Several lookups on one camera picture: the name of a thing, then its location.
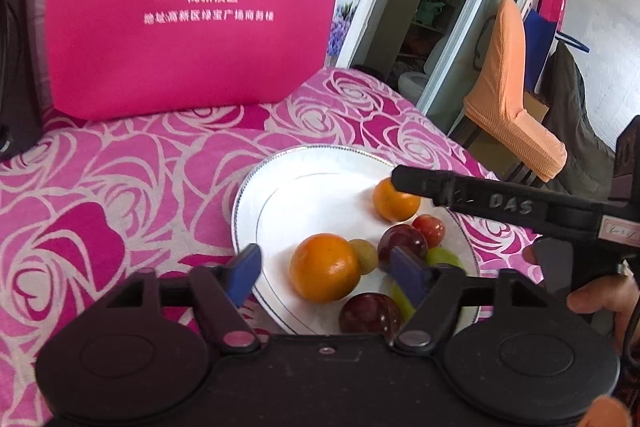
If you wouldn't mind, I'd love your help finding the tangerine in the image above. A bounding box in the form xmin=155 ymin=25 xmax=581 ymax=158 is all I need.
xmin=372 ymin=177 xmax=422 ymax=223

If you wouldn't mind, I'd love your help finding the white plate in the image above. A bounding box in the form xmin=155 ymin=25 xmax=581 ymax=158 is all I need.
xmin=231 ymin=145 xmax=482 ymax=335

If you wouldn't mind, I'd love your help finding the small yellow plum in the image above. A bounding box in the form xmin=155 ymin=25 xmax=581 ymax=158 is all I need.
xmin=348 ymin=238 xmax=378 ymax=275

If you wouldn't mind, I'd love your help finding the pink printed bag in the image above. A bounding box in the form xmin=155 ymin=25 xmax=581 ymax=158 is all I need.
xmin=44 ymin=0 xmax=353 ymax=122

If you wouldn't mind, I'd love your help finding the chair with orange cover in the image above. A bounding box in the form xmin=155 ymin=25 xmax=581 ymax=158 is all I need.
xmin=463 ymin=0 xmax=568 ymax=182

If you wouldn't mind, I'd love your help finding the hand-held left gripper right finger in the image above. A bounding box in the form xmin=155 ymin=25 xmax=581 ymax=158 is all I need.
xmin=389 ymin=247 xmax=551 ymax=354

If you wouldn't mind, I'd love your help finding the red and green plum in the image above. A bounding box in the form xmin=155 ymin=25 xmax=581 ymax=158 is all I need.
xmin=411 ymin=214 xmax=446 ymax=249

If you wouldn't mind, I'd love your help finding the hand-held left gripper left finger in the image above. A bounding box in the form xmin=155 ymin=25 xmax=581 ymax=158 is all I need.
xmin=102 ymin=243 xmax=263 ymax=355

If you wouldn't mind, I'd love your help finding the dark red plum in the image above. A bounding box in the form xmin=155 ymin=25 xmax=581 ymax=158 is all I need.
xmin=338 ymin=292 xmax=404 ymax=335
xmin=377 ymin=223 xmax=428 ymax=273

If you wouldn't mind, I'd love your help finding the dark jacket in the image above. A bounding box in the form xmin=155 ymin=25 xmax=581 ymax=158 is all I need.
xmin=542 ymin=42 xmax=617 ymax=195

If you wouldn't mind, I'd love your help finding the large orange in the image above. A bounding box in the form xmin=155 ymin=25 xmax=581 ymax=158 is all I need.
xmin=290 ymin=233 xmax=361 ymax=304

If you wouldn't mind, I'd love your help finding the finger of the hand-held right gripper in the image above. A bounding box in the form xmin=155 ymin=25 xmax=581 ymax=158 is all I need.
xmin=391 ymin=164 xmax=608 ymax=238

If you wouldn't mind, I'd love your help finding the white door frame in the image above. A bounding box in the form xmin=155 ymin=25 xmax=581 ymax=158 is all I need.
xmin=345 ymin=0 xmax=578 ymax=132

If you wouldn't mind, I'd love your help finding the person's right hand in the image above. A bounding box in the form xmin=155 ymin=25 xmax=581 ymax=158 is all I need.
xmin=567 ymin=277 xmax=640 ymax=363

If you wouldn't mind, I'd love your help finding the blue hanging bag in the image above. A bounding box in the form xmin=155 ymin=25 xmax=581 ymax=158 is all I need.
xmin=522 ymin=9 xmax=557 ymax=94

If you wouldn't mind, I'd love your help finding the black speaker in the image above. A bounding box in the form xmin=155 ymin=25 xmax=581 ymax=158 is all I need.
xmin=0 ymin=0 xmax=46 ymax=160

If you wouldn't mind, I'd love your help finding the pink rose printed blanket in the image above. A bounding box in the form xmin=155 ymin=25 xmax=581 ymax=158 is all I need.
xmin=0 ymin=67 xmax=551 ymax=427

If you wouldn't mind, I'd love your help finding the person's left hand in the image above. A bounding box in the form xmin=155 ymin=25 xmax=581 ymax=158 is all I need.
xmin=584 ymin=396 xmax=632 ymax=427

